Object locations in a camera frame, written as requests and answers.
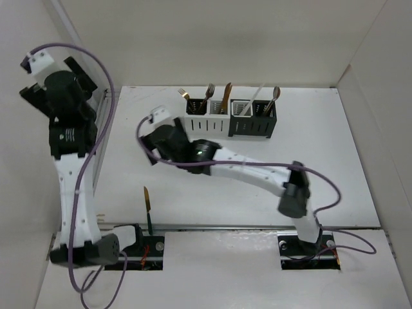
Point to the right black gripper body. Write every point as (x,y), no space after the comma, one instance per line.
(149,145)

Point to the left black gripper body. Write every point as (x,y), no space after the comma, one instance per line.
(86,82)

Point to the gold fork green handle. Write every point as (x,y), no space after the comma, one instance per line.
(184,94)

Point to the bronze knife green handle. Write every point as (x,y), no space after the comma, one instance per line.
(148,208)

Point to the copper knife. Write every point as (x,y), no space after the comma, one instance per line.
(225,98)

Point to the white chopstick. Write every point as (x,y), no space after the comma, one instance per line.
(249,103)

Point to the silver spoon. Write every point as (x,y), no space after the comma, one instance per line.
(275,95)

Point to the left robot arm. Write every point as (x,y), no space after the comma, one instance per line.
(81,242)

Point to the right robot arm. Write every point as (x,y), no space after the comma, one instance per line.
(288,182)

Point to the white utensil container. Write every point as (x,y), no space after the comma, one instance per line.
(210,121)

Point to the black utensil container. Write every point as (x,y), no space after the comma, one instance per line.
(257,122)

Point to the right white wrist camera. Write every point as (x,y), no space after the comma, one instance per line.
(160,116)

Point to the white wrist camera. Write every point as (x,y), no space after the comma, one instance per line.
(39,63)
(160,116)

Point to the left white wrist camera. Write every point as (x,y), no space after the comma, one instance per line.
(39,63)

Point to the aluminium rail front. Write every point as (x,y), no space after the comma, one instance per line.
(188,227)

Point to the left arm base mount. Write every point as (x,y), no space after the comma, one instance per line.
(147,254)

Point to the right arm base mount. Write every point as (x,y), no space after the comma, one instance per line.
(297,255)

